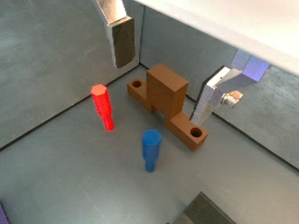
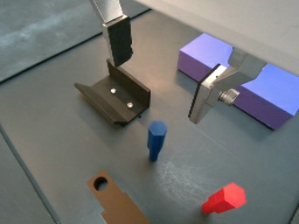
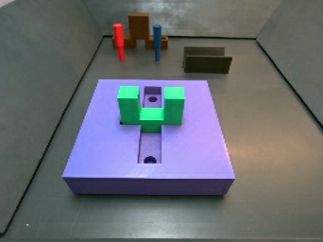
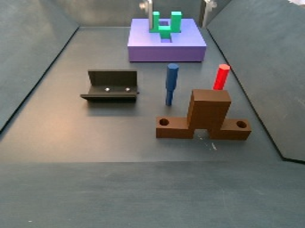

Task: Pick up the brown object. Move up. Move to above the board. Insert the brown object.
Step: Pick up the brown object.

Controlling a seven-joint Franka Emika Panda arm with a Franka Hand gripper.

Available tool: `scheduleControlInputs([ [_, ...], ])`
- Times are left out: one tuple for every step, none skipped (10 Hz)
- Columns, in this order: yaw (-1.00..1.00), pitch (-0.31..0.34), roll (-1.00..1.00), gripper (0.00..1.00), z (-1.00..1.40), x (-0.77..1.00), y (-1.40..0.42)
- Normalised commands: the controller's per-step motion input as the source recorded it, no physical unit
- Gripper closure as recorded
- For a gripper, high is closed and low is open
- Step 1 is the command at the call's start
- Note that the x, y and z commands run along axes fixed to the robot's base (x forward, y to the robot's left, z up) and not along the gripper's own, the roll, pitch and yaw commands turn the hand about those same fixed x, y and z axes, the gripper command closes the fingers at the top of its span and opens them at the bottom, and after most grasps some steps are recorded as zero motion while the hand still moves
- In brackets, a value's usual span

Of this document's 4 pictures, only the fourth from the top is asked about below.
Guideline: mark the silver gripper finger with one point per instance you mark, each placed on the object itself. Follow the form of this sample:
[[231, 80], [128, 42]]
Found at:
[[211, 4], [146, 5]]

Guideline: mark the brown T-shaped block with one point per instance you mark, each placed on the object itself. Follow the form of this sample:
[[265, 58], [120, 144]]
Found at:
[[208, 110]]

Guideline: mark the purple square board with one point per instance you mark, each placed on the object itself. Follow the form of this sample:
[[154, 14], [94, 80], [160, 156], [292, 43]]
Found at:
[[185, 47]]

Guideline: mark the green U-shaped block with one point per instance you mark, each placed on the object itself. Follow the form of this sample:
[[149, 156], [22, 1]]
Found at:
[[166, 30]]

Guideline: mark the blue stepped peg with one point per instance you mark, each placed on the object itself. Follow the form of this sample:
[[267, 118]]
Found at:
[[173, 69]]

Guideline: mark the red stepped peg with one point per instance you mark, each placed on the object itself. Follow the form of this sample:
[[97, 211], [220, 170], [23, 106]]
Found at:
[[221, 76]]

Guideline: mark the black angle bracket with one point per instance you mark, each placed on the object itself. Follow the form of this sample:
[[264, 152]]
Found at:
[[112, 85]]

